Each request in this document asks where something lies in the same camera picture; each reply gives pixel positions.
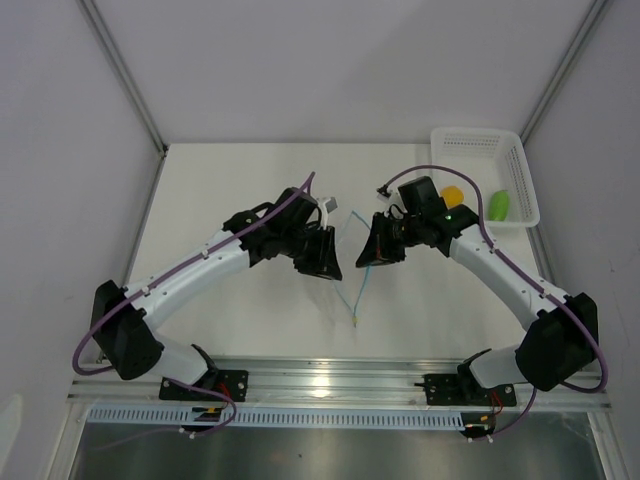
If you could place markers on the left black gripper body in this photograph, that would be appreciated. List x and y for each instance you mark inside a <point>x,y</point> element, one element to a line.
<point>295,239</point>

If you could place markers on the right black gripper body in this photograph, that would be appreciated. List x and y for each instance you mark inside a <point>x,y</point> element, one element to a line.
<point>410,229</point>

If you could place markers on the clear zip top bag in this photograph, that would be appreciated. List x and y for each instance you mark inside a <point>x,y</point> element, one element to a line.
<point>341,300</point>

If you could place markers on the yellow toy fruit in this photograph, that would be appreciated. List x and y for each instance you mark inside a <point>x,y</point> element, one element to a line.
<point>452,196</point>

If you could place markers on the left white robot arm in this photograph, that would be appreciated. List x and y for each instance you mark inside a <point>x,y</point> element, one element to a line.
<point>126,319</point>

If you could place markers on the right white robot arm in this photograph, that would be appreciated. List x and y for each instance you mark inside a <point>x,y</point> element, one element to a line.
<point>560,330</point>

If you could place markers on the green toy vegetable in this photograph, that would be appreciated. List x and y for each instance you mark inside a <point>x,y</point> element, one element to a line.
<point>499,206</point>

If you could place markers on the white plastic basket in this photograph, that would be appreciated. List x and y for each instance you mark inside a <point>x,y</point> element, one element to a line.
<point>495,160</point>

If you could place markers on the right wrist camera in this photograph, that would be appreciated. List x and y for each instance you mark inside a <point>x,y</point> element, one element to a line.
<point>388,195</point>

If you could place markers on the aluminium rail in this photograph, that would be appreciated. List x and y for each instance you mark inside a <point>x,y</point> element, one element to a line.
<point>291,383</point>

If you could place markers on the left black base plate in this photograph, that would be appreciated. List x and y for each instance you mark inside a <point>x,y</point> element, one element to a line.
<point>233,383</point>

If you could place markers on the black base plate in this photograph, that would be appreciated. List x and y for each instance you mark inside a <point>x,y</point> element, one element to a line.
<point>233,383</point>
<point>458,390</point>

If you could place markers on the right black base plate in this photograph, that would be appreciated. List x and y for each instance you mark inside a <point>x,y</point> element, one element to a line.
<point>458,390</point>

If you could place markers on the white slotted cable duct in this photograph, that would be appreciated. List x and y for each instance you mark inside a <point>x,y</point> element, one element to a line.
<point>278,417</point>

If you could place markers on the right aluminium frame post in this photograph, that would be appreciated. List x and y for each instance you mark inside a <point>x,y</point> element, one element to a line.
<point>567,62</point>

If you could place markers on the aluminium frame post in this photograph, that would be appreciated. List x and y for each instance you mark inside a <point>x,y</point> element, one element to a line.
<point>567,62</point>
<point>119,68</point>

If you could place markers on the left aluminium frame post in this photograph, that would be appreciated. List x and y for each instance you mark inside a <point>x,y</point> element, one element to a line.
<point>119,68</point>

